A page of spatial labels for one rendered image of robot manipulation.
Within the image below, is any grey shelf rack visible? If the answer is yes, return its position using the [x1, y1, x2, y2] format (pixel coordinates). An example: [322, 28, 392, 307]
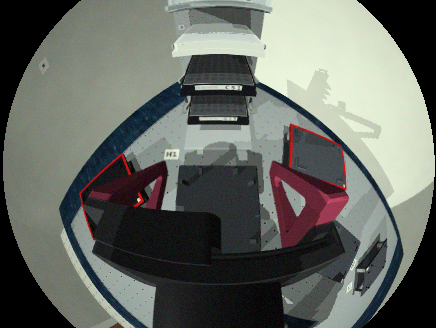
[168, 6, 270, 151]

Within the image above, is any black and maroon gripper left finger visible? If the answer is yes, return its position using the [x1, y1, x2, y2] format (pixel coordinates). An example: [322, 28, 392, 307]
[88, 161, 168, 210]

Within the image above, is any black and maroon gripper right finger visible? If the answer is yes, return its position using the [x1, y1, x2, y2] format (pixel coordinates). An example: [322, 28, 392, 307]
[269, 161, 349, 248]

